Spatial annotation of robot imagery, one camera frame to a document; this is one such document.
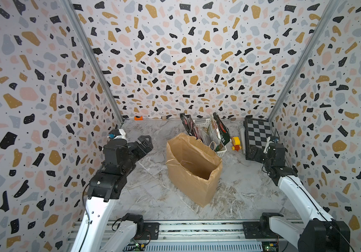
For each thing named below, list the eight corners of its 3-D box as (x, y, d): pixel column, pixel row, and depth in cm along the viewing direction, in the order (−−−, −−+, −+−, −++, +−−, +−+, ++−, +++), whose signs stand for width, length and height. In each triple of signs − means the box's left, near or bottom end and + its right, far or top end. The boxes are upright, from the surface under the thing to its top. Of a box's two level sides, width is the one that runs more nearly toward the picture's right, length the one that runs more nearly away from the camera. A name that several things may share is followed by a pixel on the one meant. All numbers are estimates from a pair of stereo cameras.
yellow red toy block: (232, 151, 103) (233, 148, 101) (229, 139, 109) (231, 136, 107) (240, 151, 103) (242, 148, 101) (238, 140, 109) (239, 136, 107)
